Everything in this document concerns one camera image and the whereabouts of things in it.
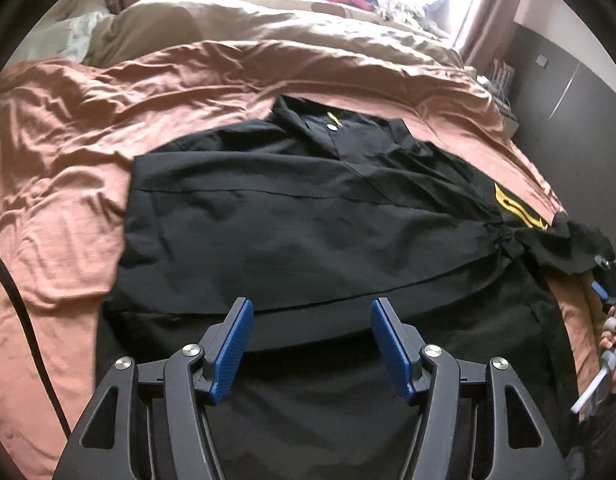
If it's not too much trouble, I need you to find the person's right hand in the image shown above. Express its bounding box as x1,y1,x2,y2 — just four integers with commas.
598,310,616,363

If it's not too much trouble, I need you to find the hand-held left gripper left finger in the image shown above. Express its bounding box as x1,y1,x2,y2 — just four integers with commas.
53,297,255,480

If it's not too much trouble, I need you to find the white bedside rack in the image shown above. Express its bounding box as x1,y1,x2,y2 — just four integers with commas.
475,57,519,133

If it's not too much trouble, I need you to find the person's dark clothing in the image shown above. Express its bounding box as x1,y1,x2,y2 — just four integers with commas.
570,392,616,480

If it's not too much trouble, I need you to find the pink duvet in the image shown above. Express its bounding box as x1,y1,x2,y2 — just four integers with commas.
0,40,604,471

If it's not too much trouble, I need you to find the black cable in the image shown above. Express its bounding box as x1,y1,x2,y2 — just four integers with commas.
0,242,72,437

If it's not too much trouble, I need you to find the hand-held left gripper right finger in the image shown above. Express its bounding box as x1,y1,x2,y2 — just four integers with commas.
370,297,571,480

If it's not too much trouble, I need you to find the beige blanket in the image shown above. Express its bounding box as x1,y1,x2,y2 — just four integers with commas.
90,0,468,68

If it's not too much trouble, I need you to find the pale patterned pillow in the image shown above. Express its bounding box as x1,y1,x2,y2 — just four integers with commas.
8,10,114,66

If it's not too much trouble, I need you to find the dark grey wardrobe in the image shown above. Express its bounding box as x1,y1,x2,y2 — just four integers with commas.
505,25,616,241

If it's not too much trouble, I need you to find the black shirt with yellow emblem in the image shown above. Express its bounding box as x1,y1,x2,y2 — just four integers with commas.
95,94,616,480

